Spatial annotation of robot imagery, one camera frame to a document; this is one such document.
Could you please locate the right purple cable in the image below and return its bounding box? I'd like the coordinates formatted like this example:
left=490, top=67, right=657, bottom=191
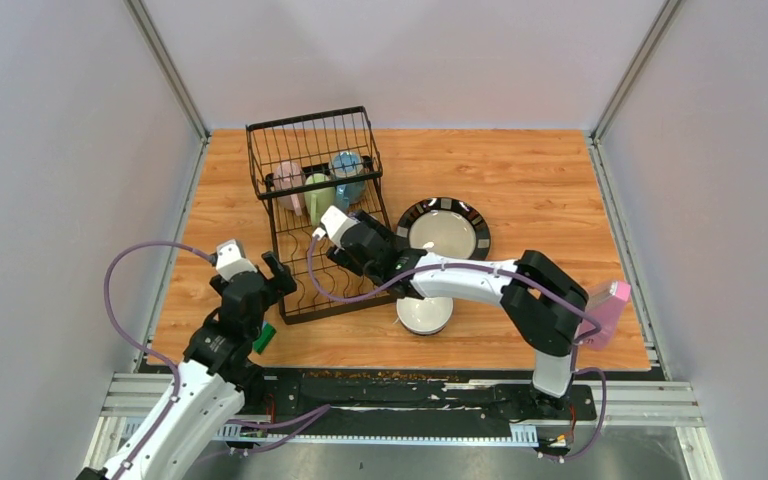
left=305, top=228, right=608, bottom=463

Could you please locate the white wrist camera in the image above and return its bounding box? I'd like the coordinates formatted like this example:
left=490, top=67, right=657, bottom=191
left=312, top=205, right=358, bottom=248
left=214, top=239, right=258, bottom=282

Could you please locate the light green mug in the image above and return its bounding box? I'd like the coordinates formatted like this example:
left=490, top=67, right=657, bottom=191
left=304, top=173, right=336, bottom=227

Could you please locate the pink box with mirror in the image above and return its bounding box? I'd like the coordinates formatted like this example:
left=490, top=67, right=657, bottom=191
left=583, top=281, right=631, bottom=351

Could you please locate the black wire dish rack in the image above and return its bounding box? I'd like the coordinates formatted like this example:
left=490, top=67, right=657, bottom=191
left=246, top=106, right=393, bottom=325

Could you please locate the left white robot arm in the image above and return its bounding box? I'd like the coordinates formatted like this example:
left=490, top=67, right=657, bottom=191
left=78, top=240, right=297, bottom=479

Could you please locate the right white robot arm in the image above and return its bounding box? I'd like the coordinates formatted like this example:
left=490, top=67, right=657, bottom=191
left=308, top=207, right=589, bottom=418

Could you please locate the black rimmed white plate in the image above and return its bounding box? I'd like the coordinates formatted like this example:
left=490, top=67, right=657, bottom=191
left=395, top=197, right=492, bottom=261

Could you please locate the purple cable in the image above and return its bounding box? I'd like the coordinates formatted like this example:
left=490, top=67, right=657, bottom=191
left=103, top=241, right=332, bottom=480
left=305, top=228, right=608, bottom=463

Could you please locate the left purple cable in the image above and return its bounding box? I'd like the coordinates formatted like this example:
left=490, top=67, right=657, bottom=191
left=103, top=241, right=332, bottom=480

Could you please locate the blue butterfly mug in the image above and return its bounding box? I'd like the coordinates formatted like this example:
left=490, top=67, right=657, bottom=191
left=330, top=151, right=366, bottom=211

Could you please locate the blue green striped sponge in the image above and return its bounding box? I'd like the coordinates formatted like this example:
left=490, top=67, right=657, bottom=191
left=252, top=322, right=277, bottom=354

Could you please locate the white black bowl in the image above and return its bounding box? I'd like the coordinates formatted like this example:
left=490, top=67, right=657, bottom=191
left=396, top=297, right=454, bottom=336

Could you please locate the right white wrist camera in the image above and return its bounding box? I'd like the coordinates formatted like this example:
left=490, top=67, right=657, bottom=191
left=312, top=205, right=358, bottom=248

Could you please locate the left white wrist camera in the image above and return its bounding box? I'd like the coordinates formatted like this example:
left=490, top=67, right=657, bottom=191
left=214, top=239, right=258, bottom=282

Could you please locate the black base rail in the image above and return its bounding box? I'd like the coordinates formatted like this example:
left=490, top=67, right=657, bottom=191
left=102, top=364, right=703, bottom=458

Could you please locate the pink ceramic mug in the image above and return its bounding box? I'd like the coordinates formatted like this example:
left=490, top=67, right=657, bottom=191
left=273, top=161, right=306, bottom=216

